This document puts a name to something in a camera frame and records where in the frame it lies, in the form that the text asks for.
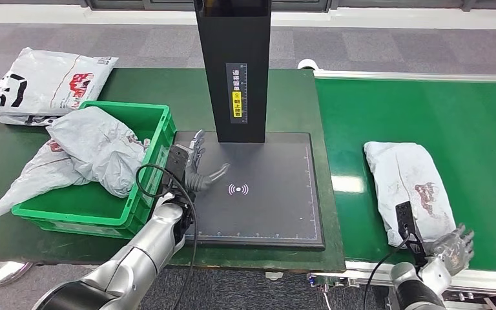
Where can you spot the white conveyor roller end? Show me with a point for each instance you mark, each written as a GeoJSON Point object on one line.
{"type": "Point", "coordinates": [308, 64]}

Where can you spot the small conveyor circuit board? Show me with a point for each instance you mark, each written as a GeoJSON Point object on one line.
{"type": "Point", "coordinates": [318, 282]}

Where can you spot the black scanner column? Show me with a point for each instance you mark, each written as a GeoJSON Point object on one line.
{"type": "Point", "coordinates": [233, 43]}

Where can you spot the aluminium conveyor frame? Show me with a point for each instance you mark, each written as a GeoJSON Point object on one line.
{"type": "Point", "coordinates": [487, 284]}

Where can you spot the white parcel black lettering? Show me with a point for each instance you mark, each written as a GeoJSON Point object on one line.
{"type": "Point", "coordinates": [25, 119]}

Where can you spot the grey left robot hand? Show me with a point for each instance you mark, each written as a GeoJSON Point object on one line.
{"type": "Point", "coordinates": [198, 179]}

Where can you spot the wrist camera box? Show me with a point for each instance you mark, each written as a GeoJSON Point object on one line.
{"type": "Point", "coordinates": [404, 218]}
{"type": "Point", "coordinates": [175, 164]}

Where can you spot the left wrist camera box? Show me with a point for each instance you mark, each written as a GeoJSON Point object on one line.
{"type": "Point", "coordinates": [175, 164]}

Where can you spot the white parcel red black print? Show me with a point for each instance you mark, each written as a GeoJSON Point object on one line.
{"type": "Point", "coordinates": [47, 79]}

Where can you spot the green plastic crate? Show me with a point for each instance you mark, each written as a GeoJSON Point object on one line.
{"type": "Point", "coordinates": [81, 205]}

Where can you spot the white table foot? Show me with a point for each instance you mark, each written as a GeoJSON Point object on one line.
{"type": "Point", "coordinates": [274, 276]}

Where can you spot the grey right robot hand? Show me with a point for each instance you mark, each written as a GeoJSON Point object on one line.
{"type": "Point", "coordinates": [453, 252]}

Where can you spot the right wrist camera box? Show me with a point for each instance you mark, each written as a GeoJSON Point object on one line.
{"type": "Point", "coordinates": [404, 218]}

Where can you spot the green conveyor belt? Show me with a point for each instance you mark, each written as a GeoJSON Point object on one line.
{"type": "Point", "coordinates": [466, 128]}

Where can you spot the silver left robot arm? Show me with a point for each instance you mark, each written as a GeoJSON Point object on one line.
{"type": "Point", "coordinates": [154, 239]}

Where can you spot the black scanner base plate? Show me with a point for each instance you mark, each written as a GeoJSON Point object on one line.
{"type": "Point", "coordinates": [265, 214]}

